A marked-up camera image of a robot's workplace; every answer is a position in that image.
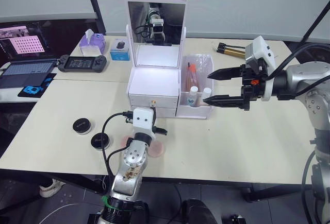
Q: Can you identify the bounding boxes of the black slanted frame bar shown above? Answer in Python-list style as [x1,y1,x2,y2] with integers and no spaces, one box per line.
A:
[86,0,107,36]

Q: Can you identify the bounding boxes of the white drawer with gold knob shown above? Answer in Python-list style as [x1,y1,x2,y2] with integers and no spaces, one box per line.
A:
[128,94,179,108]

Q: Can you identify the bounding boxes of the blue plastic frame part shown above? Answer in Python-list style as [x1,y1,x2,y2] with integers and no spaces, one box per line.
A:
[21,85,43,96]

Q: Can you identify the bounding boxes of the purple tissue pack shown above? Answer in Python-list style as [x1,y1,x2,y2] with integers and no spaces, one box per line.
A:
[79,28,106,57]

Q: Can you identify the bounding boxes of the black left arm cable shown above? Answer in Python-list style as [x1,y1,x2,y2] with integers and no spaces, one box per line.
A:
[101,111,135,176]

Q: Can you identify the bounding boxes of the pink round makeup sponge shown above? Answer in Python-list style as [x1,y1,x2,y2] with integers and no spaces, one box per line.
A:
[148,141,165,158]

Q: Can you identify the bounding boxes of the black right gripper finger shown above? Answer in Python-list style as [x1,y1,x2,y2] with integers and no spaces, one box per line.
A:
[202,94,244,110]
[207,66,244,82]

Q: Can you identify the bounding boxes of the white plain organizer drawer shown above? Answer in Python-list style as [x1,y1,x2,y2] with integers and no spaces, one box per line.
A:
[130,106,177,118]

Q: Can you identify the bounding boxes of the black slanted stand pole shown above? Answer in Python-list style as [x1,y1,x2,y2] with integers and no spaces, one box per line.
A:
[298,2,330,45]

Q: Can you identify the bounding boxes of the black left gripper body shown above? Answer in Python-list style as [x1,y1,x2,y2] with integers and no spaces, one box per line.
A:
[152,125,169,136]

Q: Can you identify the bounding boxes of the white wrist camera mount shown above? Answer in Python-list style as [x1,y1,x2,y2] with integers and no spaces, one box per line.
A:
[244,35,277,102]
[132,107,157,140]

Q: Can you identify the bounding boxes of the black handheld game console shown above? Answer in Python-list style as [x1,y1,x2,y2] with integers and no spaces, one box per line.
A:
[57,54,108,74]

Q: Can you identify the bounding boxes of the blue mouse box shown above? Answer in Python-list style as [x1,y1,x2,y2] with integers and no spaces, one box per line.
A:
[110,38,130,61]

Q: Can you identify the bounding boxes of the white-capped bottle with blue print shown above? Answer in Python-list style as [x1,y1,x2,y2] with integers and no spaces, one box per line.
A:
[188,85,200,107]

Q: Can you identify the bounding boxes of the black table leg frame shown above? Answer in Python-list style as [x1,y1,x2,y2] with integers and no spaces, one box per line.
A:
[243,182,313,203]

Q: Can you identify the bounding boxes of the white makeup organizer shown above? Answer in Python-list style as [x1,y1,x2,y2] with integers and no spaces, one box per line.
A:
[124,0,216,120]

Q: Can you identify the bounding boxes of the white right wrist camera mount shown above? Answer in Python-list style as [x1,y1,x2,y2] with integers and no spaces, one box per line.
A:
[244,35,277,102]

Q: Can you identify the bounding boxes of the black round compact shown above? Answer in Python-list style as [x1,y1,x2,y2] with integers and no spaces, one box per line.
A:
[91,131,113,152]
[72,117,93,135]

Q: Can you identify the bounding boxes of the white framed organizer mirror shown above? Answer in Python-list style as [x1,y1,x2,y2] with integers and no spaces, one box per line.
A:
[124,0,188,47]

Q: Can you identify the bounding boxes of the brush set in clear bag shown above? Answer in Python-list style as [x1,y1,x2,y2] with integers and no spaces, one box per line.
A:
[185,53,212,91]

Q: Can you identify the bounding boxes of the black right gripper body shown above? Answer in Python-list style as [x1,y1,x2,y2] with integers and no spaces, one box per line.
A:
[239,63,269,112]

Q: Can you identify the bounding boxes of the gold and black cylinder tool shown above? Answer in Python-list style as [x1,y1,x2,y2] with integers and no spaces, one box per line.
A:
[216,42,248,59]

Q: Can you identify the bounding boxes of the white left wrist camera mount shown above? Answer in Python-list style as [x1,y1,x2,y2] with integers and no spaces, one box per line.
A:
[132,107,157,140]

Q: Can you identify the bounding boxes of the dark rounded shape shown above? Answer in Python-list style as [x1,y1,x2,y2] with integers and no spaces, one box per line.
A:
[181,198,218,224]

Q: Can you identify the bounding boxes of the white sneaker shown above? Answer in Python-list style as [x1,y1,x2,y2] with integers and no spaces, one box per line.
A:
[39,178,67,198]

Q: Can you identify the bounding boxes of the dark laptop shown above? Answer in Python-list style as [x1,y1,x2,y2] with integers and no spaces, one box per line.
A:
[0,21,58,90]

